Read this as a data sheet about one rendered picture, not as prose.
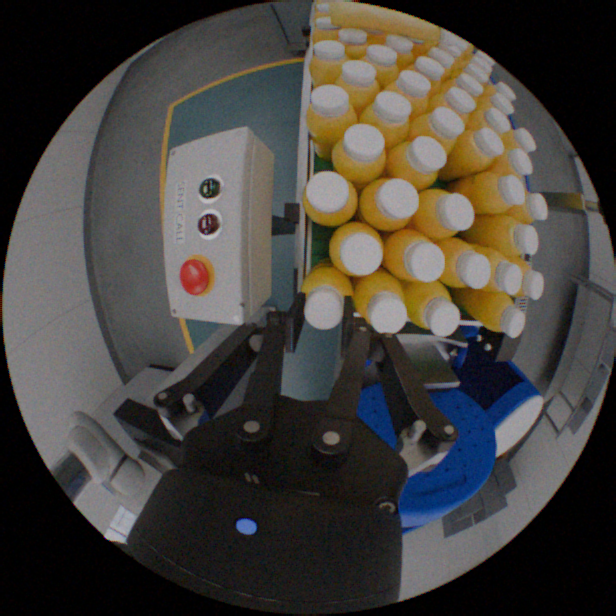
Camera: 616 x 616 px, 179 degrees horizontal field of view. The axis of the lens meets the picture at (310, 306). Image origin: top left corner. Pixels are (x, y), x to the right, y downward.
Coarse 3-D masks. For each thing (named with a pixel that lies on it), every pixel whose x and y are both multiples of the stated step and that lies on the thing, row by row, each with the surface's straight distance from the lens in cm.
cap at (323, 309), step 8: (312, 296) 21; (320, 296) 21; (328, 296) 21; (336, 296) 22; (312, 304) 22; (320, 304) 22; (328, 304) 22; (336, 304) 22; (304, 312) 22; (312, 312) 22; (320, 312) 22; (328, 312) 22; (336, 312) 22; (312, 320) 22; (320, 320) 22; (328, 320) 22; (336, 320) 22; (320, 328) 23; (328, 328) 22
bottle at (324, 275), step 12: (324, 264) 30; (312, 276) 26; (324, 276) 25; (336, 276) 25; (348, 276) 30; (300, 288) 27; (312, 288) 24; (324, 288) 23; (336, 288) 24; (348, 288) 25
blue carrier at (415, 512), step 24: (360, 408) 35; (384, 408) 36; (456, 408) 41; (480, 408) 44; (384, 432) 33; (480, 432) 39; (456, 456) 34; (480, 456) 36; (408, 480) 29; (432, 480) 31; (456, 480) 32; (480, 480) 34; (408, 504) 28; (432, 504) 29; (456, 504) 31; (408, 528) 61
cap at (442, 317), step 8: (432, 304) 26; (440, 304) 25; (448, 304) 25; (432, 312) 24; (440, 312) 24; (448, 312) 25; (456, 312) 25; (432, 320) 24; (440, 320) 25; (448, 320) 25; (456, 320) 26; (432, 328) 25; (440, 328) 25; (448, 328) 26
